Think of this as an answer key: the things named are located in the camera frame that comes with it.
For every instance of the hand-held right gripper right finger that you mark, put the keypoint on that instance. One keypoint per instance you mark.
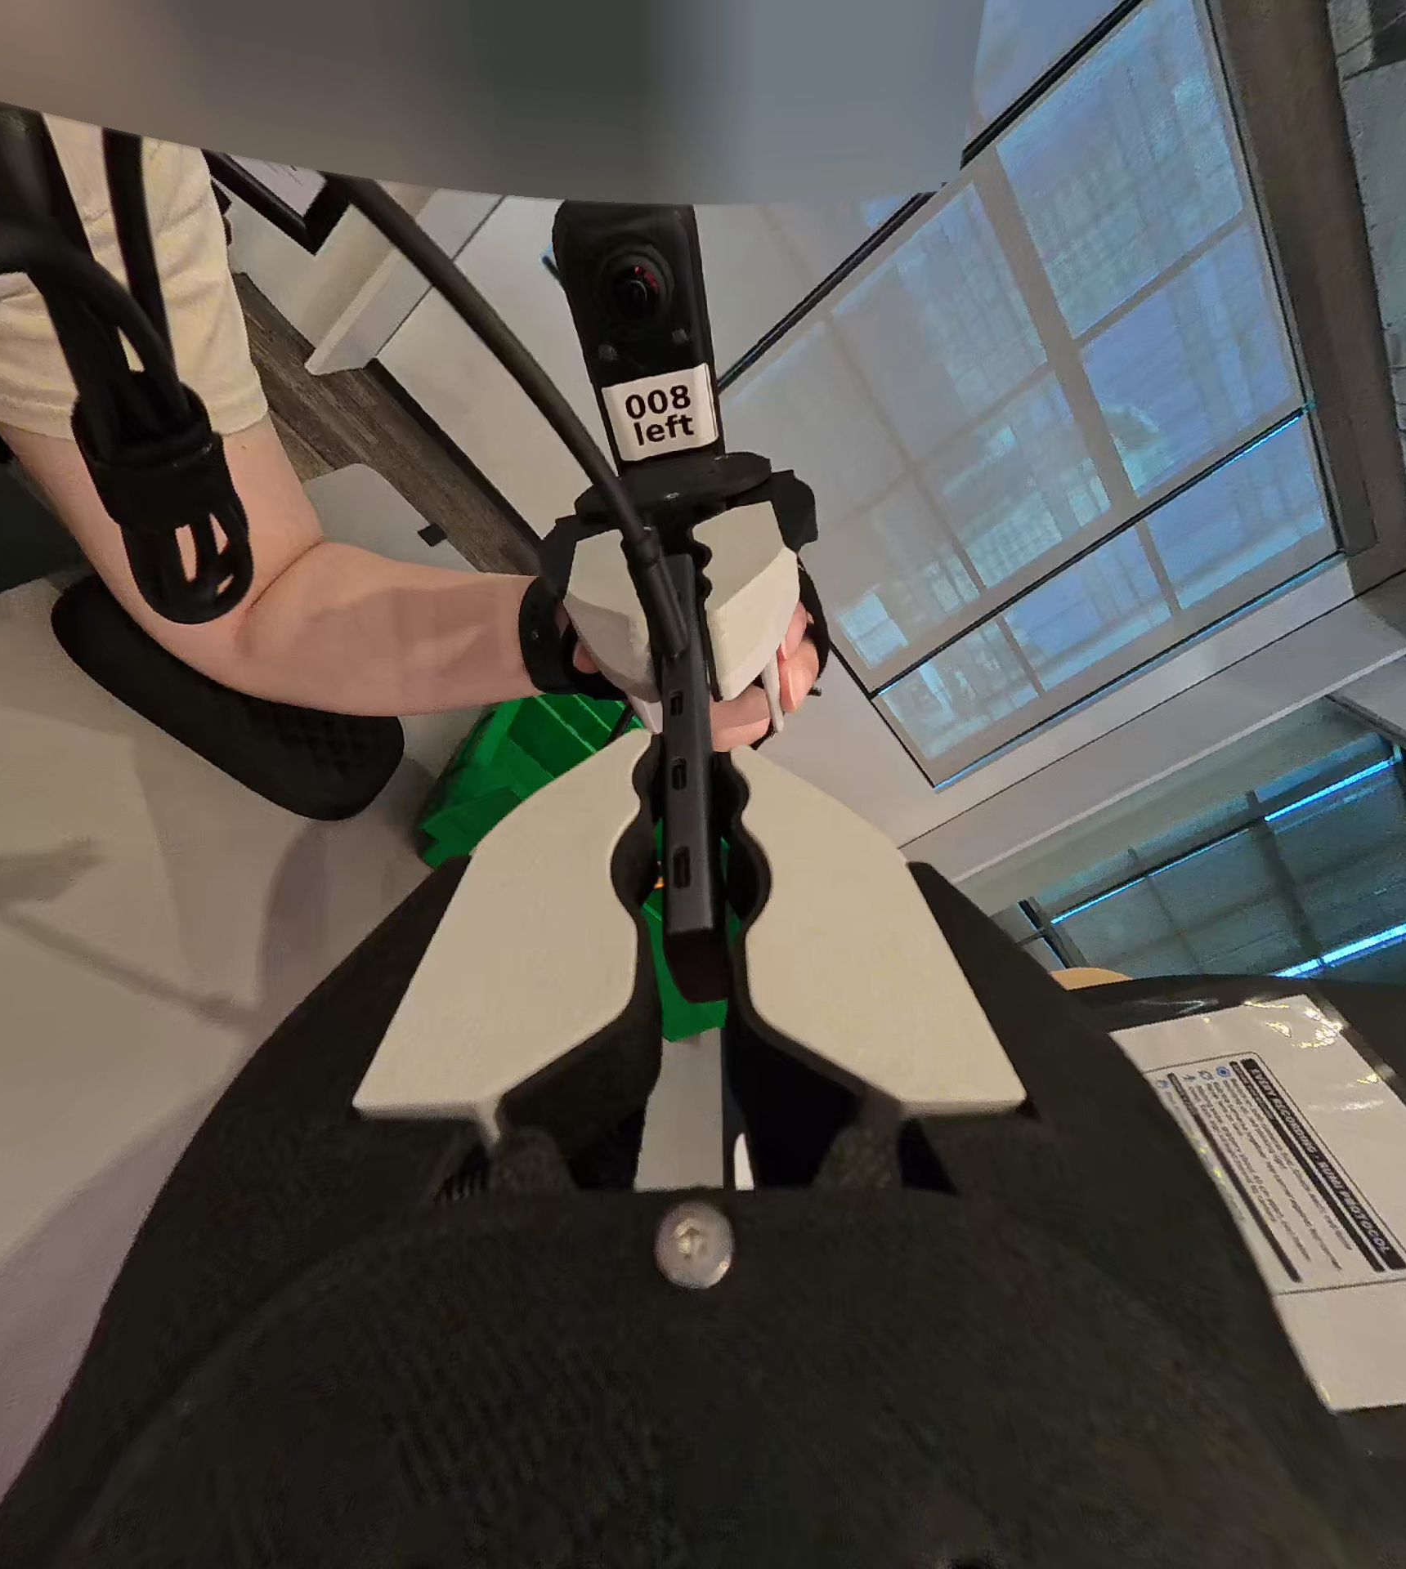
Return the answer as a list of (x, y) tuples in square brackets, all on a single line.
[(875, 968)]

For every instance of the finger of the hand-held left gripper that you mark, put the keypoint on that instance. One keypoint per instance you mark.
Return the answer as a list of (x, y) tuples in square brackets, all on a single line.
[(752, 589), (612, 601)]

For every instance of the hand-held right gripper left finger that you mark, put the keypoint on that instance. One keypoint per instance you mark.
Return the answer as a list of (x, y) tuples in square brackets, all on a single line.
[(519, 968)]

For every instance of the green plastic bin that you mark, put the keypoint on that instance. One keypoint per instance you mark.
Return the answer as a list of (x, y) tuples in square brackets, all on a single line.
[(494, 785)]

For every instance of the dark grey usb hub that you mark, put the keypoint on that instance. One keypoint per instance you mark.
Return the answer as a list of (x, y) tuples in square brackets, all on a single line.
[(690, 834)]

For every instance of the person's left forearm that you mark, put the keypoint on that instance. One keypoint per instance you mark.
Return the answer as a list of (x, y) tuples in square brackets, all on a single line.
[(347, 625)]

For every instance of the person's left hand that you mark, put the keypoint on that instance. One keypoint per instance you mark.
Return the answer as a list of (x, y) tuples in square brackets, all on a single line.
[(739, 726)]

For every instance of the black wrist rest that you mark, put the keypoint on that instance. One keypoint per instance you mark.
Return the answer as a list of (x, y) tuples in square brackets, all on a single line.
[(262, 736)]

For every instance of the low wide window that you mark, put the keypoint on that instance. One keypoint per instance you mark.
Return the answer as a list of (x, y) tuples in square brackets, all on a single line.
[(1243, 883)]

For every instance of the large grid window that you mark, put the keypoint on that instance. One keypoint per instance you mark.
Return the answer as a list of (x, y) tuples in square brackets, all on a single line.
[(1083, 369)]

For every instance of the person's beige shirt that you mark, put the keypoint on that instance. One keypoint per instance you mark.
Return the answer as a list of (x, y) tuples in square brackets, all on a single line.
[(206, 306)]

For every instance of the white instruction label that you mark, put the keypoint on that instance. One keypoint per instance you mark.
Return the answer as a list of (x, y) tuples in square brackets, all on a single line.
[(1303, 1178)]

